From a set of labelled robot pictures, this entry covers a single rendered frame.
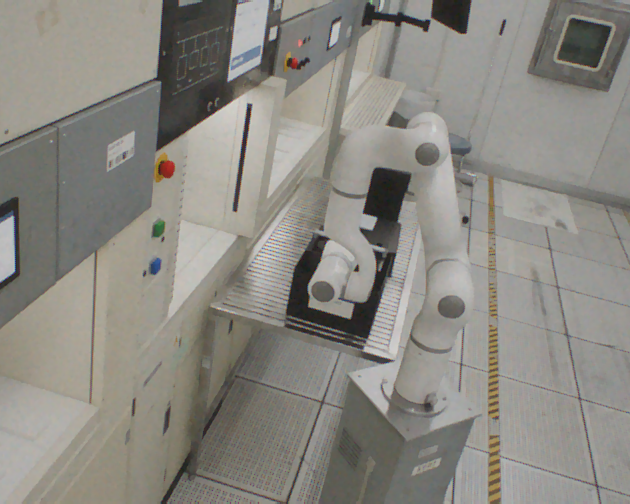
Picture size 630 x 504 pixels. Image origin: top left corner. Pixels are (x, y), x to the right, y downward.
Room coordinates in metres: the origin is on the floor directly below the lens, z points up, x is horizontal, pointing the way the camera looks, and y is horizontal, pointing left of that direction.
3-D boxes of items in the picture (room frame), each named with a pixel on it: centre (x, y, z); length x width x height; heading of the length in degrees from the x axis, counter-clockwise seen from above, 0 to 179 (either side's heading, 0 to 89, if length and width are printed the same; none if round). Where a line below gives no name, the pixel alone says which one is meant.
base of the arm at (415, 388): (1.54, -0.36, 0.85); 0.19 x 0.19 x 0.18
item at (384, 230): (2.34, -0.16, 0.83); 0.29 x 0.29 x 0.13; 85
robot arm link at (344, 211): (1.55, -0.09, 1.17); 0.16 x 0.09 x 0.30; 82
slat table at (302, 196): (2.36, -0.10, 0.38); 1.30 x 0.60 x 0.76; 172
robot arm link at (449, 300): (1.50, -0.35, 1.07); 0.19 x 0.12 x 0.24; 177
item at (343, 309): (1.91, -0.10, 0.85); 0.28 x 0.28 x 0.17; 81
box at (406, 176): (2.78, -0.19, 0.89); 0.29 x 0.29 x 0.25; 86
